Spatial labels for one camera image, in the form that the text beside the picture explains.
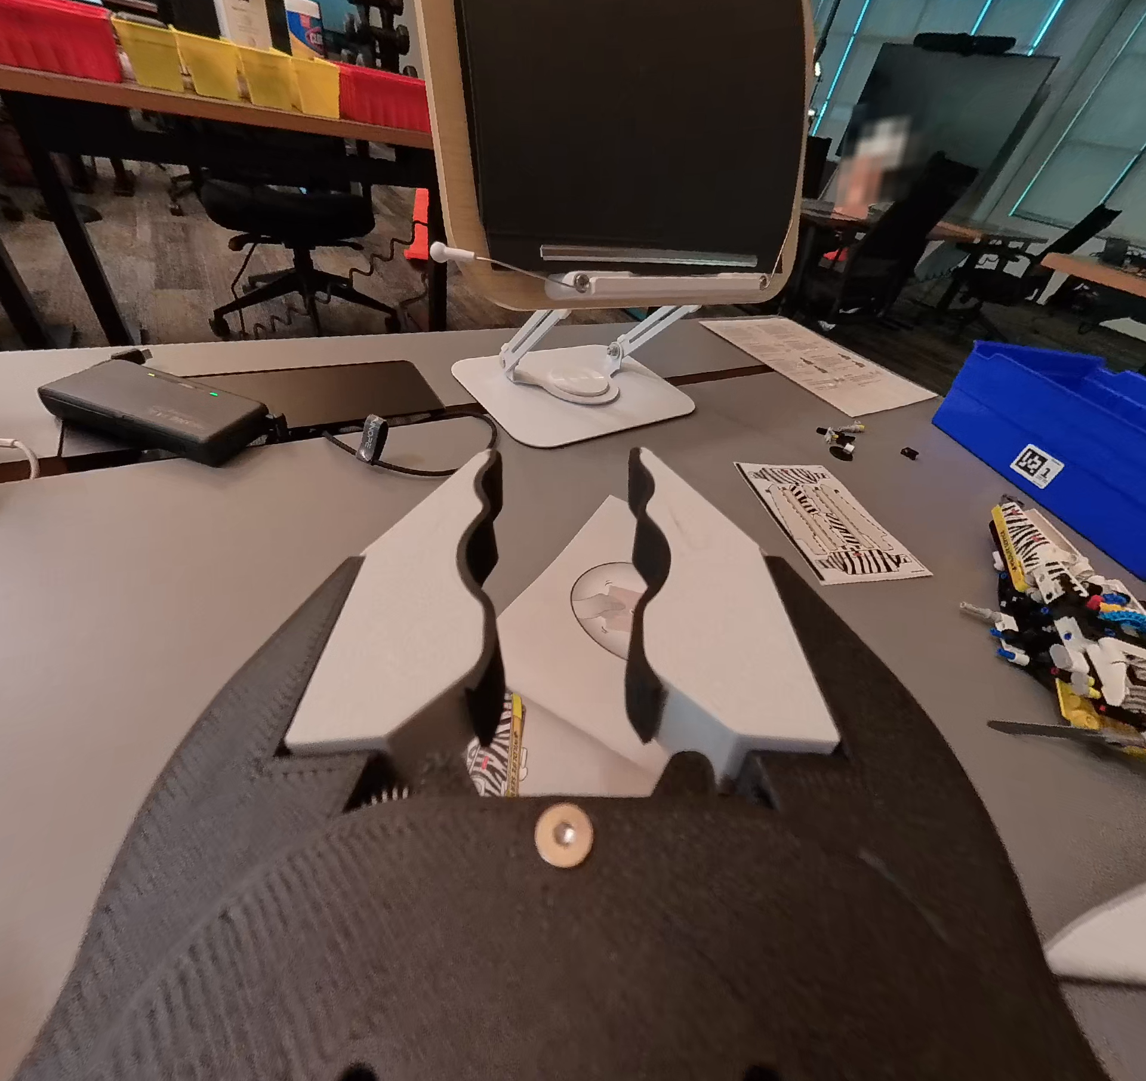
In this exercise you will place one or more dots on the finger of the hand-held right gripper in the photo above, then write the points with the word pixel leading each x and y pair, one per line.
pixel 1102 948

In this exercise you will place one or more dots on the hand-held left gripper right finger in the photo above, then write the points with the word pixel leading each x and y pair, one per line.
pixel 744 642

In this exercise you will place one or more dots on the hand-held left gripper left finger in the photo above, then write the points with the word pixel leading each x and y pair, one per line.
pixel 394 625

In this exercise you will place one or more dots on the white lego instruction booklet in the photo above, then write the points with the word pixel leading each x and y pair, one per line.
pixel 556 635

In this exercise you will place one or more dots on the small loose lego pieces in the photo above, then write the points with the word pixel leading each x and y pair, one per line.
pixel 841 441

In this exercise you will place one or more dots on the zebra striped lego helicopter model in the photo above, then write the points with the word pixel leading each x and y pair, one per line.
pixel 1074 635

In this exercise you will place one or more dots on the zebra striped sticker sheet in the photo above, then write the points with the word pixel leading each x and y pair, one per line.
pixel 834 523

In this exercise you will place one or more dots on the dark desk pad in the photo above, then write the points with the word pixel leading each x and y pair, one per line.
pixel 359 392

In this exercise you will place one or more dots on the white tablet stand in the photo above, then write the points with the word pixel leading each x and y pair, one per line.
pixel 573 409

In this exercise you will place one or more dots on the white printed paper sheet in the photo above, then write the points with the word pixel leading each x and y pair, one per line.
pixel 825 364

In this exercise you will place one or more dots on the black power bank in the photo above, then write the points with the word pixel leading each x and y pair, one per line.
pixel 152 415

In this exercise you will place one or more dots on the blue plastic bin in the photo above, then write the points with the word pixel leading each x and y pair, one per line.
pixel 1004 418

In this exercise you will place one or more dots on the black office chair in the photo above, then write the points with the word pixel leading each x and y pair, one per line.
pixel 1065 245
pixel 905 239
pixel 286 213

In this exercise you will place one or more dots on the wooden table with black legs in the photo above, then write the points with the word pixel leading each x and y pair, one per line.
pixel 225 115

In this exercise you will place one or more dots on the yellow storage bin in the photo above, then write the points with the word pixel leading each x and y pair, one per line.
pixel 148 57
pixel 318 92
pixel 212 70
pixel 269 83

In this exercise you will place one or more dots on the wood-framed tablet screen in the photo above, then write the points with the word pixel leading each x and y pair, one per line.
pixel 627 115

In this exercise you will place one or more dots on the large black display screen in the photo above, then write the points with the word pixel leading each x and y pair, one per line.
pixel 968 115

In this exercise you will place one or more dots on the black dumbbell rack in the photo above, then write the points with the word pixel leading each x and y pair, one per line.
pixel 381 25

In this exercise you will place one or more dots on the wipes canister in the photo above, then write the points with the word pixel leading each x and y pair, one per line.
pixel 305 29

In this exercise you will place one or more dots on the white standing sign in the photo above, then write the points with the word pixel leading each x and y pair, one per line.
pixel 238 3

